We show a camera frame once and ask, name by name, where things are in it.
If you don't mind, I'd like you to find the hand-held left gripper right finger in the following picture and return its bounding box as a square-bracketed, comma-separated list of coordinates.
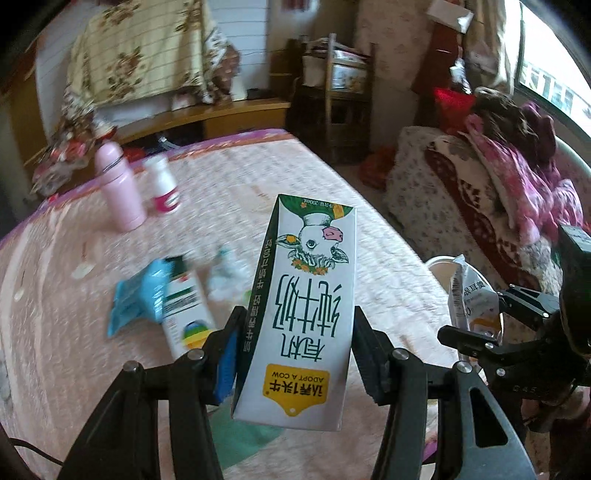
[351, 307, 539, 480]

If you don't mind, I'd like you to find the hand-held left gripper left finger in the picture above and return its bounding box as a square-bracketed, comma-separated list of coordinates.
[58, 305, 247, 480]

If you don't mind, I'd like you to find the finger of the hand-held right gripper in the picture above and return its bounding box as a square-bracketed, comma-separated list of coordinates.
[496, 285, 561, 329]
[438, 324, 555, 384]

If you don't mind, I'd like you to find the white snack packet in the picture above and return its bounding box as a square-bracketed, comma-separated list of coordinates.
[447, 254, 505, 344]

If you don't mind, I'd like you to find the white box with green side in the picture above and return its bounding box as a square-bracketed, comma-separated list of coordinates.
[159, 256, 218, 361]

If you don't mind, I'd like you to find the white plastic bin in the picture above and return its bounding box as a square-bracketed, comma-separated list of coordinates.
[424, 257, 458, 301]

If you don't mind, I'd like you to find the white green milk carton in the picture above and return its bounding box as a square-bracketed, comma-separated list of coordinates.
[231, 194, 358, 432]

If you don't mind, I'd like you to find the teal sheet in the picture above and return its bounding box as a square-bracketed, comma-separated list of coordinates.
[210, 406, 289, 467]

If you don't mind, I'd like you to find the crumpled clear wrapper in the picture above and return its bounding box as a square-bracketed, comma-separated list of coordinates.
[205, 247, 252, 301]

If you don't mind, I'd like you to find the pink clothes pile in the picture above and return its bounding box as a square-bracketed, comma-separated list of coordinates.
[466, 102, 585, 241]

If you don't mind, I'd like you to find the blue packet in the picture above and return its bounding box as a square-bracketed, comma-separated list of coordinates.
[107, 258, 174, 337]

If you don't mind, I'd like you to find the sofa with floral cover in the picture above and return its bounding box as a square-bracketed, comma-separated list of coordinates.
[385, 124, 568, 296]

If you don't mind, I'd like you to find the pink quilted tablecloth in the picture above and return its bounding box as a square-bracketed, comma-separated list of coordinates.
[0, 128, 490, 480]

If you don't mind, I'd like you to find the red bag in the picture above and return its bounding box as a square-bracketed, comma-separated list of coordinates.
[360, 145, 395, 188]

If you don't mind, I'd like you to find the white pill bottle pink label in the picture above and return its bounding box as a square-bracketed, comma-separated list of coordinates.
[144, 156, 182, 214]

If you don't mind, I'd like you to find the red cloth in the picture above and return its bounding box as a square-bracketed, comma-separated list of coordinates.
[434, 88, 472, 132]

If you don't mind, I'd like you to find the window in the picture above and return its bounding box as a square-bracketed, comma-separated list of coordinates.
[519, 4, 591, 125]

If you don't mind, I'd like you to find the dark wooden chair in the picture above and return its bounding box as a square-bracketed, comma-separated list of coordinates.
[288, 34, 377, 164]

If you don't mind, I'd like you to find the beige curtain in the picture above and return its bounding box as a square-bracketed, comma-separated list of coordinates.
[462, 0, 522, 93]

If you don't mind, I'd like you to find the dark red hanging garment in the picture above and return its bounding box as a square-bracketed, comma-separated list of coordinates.
[413, 18, 465, 95]

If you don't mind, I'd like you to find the patterned cloth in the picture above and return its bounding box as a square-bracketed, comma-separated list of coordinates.
[32, 92, 116, 195]

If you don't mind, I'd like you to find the floral box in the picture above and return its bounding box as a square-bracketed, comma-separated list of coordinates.
[332, 51, 370, 93]

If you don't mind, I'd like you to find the floral yellow blanket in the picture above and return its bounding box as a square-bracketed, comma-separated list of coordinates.
[60, 0, 241, 121]

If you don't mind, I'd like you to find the black cable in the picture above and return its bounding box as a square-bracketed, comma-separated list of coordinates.
[9, 438, 65, 467]

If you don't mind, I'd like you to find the wooden bed frame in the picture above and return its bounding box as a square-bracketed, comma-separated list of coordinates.
[23, 97, 291, 162]

